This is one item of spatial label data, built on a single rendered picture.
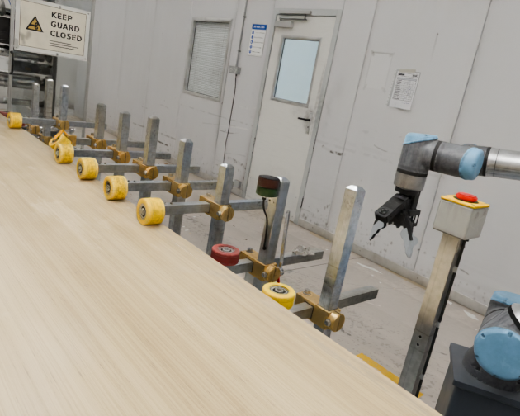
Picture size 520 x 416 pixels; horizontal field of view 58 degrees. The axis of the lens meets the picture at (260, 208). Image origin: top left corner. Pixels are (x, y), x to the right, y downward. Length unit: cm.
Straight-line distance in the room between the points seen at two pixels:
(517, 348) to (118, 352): 103
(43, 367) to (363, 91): 392
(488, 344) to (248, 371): 80
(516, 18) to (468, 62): 40
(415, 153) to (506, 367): 63
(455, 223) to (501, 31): 302
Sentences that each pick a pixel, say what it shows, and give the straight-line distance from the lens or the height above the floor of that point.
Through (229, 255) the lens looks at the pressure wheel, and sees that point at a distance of 128.
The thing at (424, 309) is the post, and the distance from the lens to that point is 106.
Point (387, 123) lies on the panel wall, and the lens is 423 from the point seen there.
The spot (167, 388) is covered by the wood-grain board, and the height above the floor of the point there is 90.
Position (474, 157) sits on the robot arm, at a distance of 141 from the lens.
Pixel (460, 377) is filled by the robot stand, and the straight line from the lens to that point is 168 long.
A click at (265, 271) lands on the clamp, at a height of 86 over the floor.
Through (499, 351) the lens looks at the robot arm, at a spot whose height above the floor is 79.
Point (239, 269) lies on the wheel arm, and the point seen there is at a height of 84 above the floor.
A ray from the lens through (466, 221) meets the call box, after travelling 97.
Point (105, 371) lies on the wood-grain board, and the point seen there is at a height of 90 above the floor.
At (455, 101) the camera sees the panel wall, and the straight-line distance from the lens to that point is 395.
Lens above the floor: 138
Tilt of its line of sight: 15 degrees down
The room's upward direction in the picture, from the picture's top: 11 degrees clockwise
